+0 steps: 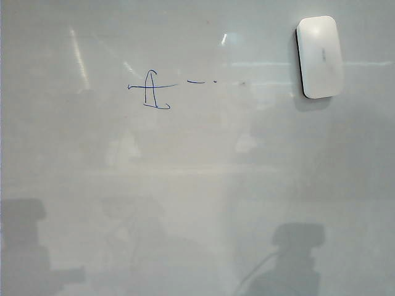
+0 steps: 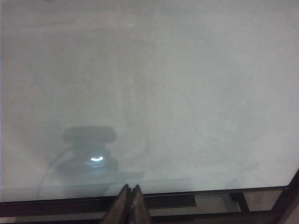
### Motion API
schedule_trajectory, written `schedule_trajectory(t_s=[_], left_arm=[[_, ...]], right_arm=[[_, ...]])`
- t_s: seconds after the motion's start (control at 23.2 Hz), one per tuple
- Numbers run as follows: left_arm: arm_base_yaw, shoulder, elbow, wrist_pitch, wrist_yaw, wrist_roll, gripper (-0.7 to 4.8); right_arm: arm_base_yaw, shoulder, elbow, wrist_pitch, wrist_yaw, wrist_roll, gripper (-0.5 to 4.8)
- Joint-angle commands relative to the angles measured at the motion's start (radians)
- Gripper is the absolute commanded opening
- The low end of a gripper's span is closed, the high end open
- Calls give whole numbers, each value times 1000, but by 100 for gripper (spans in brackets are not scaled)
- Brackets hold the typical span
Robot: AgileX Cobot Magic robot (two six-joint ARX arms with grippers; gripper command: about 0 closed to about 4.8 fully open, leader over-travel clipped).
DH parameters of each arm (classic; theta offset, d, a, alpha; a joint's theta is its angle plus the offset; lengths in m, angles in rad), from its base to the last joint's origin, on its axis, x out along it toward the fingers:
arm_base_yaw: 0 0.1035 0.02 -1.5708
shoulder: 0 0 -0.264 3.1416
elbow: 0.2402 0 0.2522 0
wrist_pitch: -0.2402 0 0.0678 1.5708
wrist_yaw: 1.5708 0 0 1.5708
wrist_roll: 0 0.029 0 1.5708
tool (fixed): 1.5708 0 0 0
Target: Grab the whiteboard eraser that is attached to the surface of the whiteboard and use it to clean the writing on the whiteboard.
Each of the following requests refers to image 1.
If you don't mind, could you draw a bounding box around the white rounded whiteboard eraser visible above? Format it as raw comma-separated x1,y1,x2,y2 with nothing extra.
295,15,345,100

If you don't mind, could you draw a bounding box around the glossy white whiteboard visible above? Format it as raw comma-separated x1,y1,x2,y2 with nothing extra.
0,0,395,296

